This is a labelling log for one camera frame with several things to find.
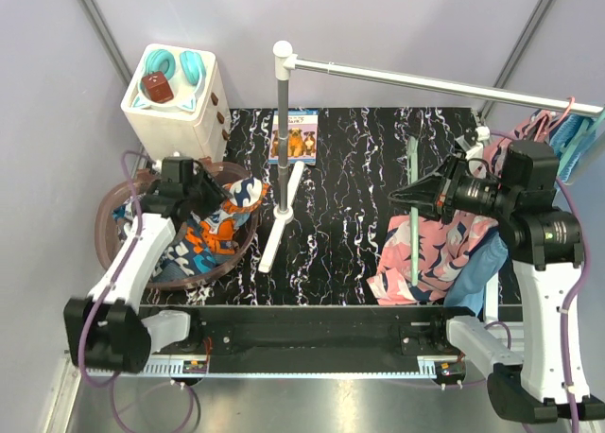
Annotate white storage box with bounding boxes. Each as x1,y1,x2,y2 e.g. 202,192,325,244
121,43,231,162

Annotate pink wire hanger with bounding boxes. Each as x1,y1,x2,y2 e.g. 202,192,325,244
515,96,576,143

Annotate silver clothes rack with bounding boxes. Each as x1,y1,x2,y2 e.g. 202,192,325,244
258,41,604,273

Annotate mint green hanger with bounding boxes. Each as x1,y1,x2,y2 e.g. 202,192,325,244
407,136,420,286

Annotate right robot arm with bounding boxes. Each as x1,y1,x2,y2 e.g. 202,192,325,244
389,140,604,431

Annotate teal cat ear headphones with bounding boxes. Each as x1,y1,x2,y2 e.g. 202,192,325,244
130,48,206,113

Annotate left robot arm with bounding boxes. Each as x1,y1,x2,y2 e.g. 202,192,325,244
63,156,233,375

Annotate blue knitted garment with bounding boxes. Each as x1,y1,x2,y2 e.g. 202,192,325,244
547,113,595,179

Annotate blue orange patterned shorts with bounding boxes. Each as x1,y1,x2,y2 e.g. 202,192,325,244
95,176,269,292

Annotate light blue shorts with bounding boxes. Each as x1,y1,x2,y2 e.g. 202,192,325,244
443,229,509,316

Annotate dog picture book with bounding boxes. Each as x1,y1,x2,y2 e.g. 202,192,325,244
287,109,319,165

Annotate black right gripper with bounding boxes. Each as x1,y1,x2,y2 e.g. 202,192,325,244
389,152,519,224

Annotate pink translucent plastic basin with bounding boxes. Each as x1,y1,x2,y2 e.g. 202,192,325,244
95,159,267,291

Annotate pink patterned shorts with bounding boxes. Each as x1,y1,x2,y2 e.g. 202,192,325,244
367,109,559,307

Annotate brown cube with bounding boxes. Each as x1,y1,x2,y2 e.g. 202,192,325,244
141,71,174,104

